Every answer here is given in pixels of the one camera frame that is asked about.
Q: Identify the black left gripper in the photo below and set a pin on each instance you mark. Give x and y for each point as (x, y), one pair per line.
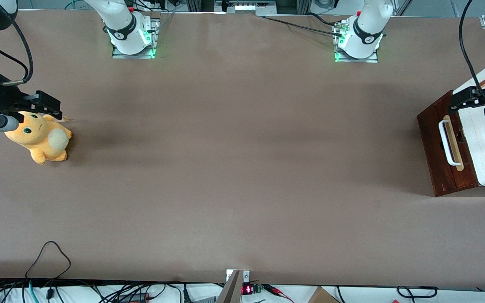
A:
(473, 95)

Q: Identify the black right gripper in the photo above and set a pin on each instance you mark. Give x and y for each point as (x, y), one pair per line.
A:
(1, 97)

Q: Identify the brown wooden drawer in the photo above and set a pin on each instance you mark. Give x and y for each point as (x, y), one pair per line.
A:
(430, 143)

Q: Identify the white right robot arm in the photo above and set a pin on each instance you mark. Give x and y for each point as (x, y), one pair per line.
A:
(120, 25)

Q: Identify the orange plush toy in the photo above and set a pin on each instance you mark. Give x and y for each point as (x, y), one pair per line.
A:
(40, 145)

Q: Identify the black power adapter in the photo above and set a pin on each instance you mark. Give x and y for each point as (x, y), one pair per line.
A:
(135, 298)

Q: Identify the white power strip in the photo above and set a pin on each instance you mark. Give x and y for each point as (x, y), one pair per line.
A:
(244, 6)

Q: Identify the brown cardboard box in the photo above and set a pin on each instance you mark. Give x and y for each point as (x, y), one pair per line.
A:
(320, 296)

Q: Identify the red black clip lead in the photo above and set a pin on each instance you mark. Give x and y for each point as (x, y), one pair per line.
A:
(276, 289)

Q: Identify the red LED display board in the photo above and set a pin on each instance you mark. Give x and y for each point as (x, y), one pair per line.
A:
(247, 289)

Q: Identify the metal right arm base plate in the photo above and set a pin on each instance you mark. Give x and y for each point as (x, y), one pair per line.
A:
(133, 56)

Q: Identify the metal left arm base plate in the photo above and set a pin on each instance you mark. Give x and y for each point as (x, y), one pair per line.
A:
(358, 60)

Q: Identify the grey metal camera mount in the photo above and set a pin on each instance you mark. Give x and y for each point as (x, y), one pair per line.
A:
(230, 292)

